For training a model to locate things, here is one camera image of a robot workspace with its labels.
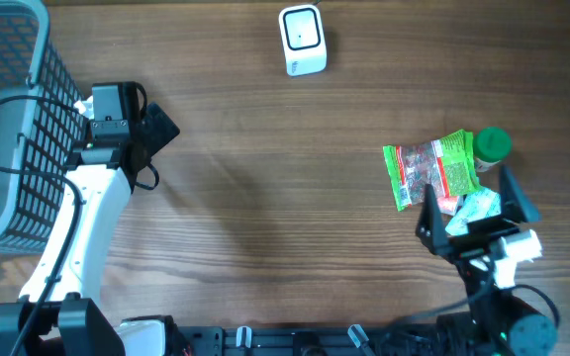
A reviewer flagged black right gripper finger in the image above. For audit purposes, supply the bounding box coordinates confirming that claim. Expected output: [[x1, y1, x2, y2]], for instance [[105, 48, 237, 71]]
[[499, 165, 541, 223], [416, 184, 451, 256]]

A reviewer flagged pale green wipes packet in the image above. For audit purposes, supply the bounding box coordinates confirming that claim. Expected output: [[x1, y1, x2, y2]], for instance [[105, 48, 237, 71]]
[[445, 188, 501, 236]]

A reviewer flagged white red tissue packet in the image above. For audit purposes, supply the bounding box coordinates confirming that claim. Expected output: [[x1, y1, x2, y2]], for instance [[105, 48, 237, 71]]
[[437, 196, 464, 216]]

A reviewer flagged green lid spice jar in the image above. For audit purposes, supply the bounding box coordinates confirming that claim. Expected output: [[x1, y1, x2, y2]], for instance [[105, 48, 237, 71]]
[[473, 127, 513, 172]]

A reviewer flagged green snack bag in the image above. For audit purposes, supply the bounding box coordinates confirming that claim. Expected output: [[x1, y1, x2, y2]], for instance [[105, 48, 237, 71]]
[[383, 130, 481, 212]]

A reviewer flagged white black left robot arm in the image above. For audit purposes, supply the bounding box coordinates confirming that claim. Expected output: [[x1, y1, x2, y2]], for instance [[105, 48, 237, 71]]
[[0, 103, 190, 355]]

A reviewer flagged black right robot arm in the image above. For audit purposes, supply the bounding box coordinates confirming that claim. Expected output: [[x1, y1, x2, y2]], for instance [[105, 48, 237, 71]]
[[416, 166, 560, 355]]

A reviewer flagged white barcode scanner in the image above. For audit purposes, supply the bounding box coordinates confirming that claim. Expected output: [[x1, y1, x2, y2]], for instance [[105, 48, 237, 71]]
[[278, 4, 328, 77]]

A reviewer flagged grey plastic basket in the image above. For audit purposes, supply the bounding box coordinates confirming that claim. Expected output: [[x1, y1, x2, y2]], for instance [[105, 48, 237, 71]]
[[0, 1, 86, 254]]

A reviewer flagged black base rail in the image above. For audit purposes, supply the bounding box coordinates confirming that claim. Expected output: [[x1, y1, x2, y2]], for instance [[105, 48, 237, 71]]
[[179, 324, 455, 356]]

